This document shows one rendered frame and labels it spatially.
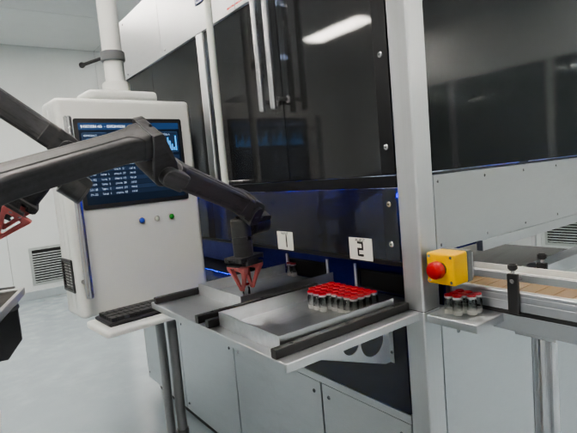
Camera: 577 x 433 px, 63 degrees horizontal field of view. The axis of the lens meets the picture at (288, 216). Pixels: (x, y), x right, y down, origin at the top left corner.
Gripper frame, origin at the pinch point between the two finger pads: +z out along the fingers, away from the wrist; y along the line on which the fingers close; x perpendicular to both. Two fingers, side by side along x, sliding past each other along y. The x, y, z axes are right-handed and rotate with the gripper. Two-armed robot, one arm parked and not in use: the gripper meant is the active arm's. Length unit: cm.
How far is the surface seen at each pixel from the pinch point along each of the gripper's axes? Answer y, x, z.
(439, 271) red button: 2, -56, -7
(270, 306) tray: -5.4, -12.8, 2.9
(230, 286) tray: 10.8, 17.7, 4.2
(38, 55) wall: 191, 477, -192
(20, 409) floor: 10, 201, 92
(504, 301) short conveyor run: 13, -66, 2
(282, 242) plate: 22.2, 3.3, -8.6
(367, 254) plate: 11.5, -33.5, -8.1
